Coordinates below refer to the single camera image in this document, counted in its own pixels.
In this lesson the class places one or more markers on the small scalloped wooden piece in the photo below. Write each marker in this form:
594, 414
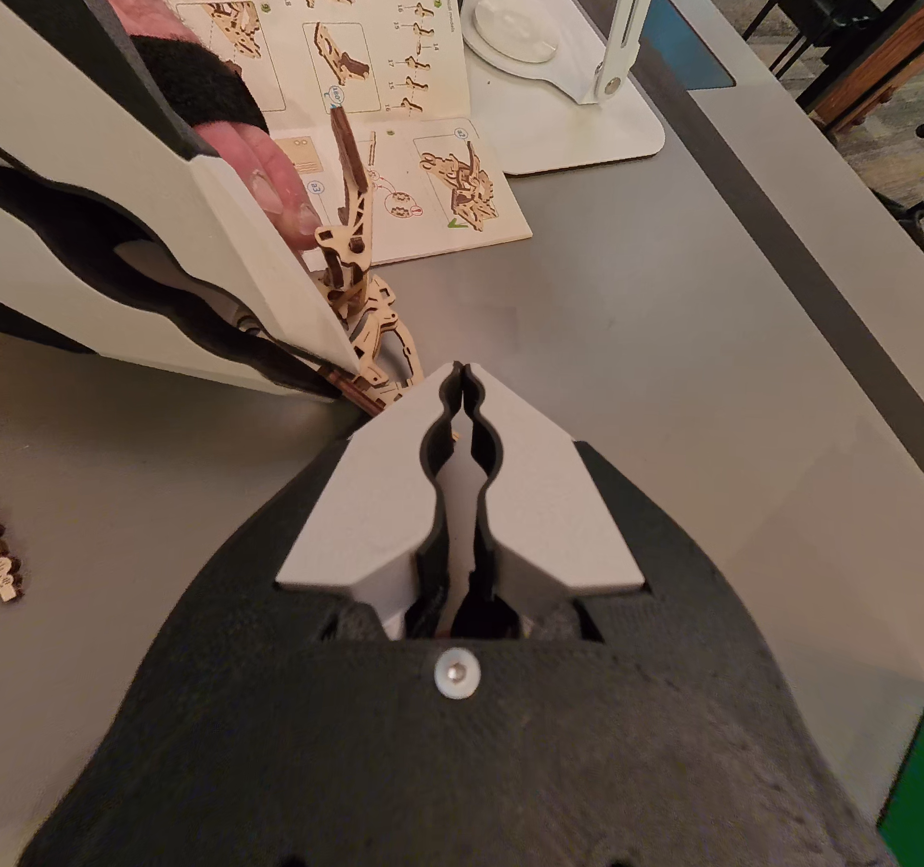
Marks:
8, 582

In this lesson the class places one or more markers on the paper instruction booklet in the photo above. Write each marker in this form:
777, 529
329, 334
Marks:
289, 65

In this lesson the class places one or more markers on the wooden mechanical model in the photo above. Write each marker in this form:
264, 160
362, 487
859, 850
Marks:
355, 239

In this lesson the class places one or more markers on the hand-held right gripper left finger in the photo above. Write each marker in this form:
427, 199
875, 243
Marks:
361, 513

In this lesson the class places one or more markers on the green sheet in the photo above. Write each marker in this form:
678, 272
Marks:
906, 824

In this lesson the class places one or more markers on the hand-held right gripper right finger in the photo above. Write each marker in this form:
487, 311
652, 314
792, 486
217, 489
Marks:
556, 520

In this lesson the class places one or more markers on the brown wooden furniture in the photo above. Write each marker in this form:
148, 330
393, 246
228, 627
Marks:
877, 80

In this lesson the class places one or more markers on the teal desk mat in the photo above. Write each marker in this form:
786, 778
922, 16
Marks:
686, 44

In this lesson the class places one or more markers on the person's left hand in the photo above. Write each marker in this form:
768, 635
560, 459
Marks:
278, 188

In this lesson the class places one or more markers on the white stand base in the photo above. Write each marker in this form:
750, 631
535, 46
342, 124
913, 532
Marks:
577, 130

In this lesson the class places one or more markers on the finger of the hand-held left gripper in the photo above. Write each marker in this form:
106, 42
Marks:
216, 231
72, 289

